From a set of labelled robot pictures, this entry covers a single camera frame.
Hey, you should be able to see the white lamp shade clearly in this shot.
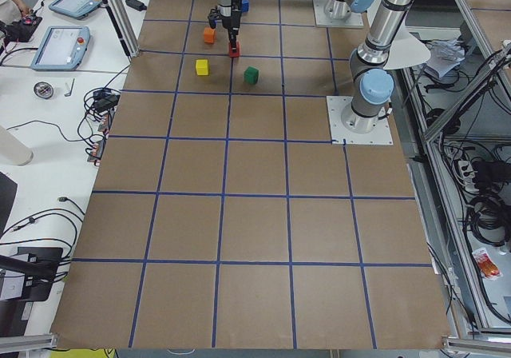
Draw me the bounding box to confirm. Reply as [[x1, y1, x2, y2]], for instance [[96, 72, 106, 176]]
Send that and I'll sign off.
[[383, 25, 430, 70]]

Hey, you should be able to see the green wooden block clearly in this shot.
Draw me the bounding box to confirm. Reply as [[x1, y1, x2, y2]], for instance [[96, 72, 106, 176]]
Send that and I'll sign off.
[[244, 66, 259, 85]]

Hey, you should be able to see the white power strip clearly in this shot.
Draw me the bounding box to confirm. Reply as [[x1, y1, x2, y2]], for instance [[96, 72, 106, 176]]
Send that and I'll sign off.
[[456, 159, 479, 194]]

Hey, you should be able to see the aluminium frame post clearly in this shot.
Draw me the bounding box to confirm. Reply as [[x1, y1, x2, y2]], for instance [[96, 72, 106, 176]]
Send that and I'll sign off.
[[102, 0, 139, 58]]

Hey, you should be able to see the black monitor stand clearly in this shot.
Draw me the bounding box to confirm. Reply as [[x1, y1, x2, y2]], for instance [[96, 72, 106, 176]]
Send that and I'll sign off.
[[1, 247, 63, 301]]

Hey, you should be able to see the yellow wooden block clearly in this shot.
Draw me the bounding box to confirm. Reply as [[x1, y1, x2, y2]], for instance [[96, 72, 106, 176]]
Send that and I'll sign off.
[[195, 58, 209, 76]]

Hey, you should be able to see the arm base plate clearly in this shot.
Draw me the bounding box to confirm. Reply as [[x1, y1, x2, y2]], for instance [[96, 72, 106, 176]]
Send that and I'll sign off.
[[313, 0, 364, 29], [327, 96, 394, 145]]

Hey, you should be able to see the blue wooden block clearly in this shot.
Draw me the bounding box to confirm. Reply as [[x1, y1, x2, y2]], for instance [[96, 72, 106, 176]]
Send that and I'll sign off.
[[241, 0, 249, 13]]

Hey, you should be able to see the red wooden block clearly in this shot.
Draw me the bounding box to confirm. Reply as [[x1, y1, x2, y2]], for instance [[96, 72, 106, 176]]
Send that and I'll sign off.
[[228, 42, 240, 58]]

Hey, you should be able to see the red snack packet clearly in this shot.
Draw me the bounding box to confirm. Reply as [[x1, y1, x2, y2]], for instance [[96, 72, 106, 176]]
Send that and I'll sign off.
[[472, 248, 501, 280]]

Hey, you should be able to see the teach pendant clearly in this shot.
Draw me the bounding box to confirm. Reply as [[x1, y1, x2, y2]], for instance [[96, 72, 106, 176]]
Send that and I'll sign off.
[[49, 0, 102, 20], [30, 26, 91, 71]]

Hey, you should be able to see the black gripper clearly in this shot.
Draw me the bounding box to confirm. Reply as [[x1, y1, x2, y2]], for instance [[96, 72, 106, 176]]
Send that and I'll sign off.
[[208, 0, 242, 45]]

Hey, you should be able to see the lower teach pendant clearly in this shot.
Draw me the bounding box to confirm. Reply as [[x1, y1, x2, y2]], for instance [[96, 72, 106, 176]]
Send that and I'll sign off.
[[30, 26, 91, 71]]

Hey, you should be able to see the orange wooden block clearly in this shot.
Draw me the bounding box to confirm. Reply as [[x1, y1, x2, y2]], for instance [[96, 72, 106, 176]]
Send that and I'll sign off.
[[203, 27, 216, 44]]

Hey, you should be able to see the upper teach pendant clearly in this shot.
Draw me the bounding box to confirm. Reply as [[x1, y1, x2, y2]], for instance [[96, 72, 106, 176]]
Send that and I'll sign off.
[[49, 0, 102, 20]]

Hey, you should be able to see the black power adapter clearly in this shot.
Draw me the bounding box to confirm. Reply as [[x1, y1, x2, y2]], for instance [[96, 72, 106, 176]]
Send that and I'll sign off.
[[125, 0, 147, 11]]

